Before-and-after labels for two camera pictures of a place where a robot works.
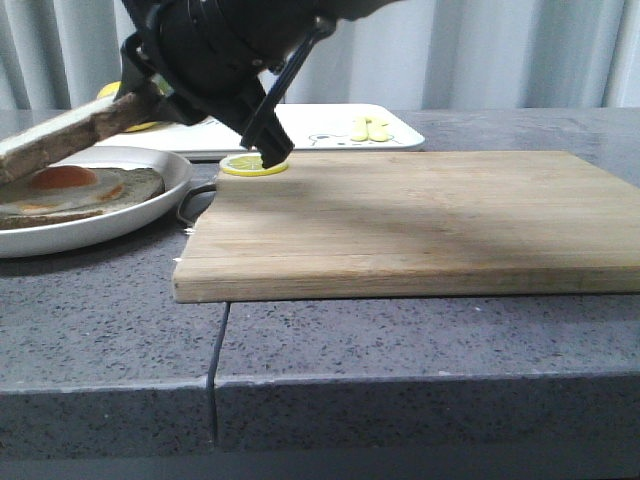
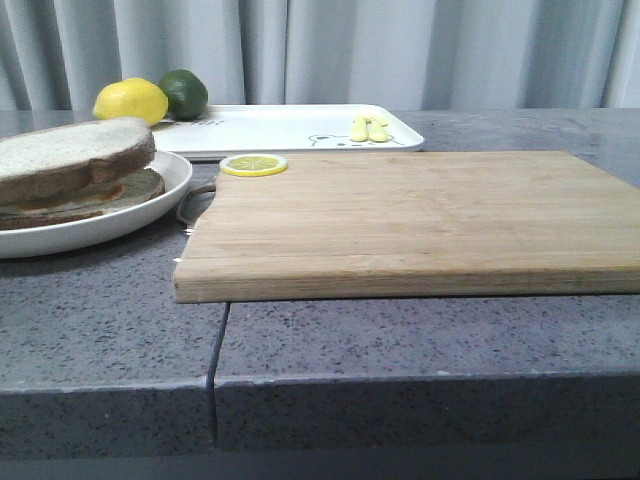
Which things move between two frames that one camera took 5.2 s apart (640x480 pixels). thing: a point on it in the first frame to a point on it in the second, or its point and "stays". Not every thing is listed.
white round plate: (76, 232) stays
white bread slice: (53, 138) to (44, 161)
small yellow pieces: (377, 129) stays
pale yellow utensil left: (359, 129) stays
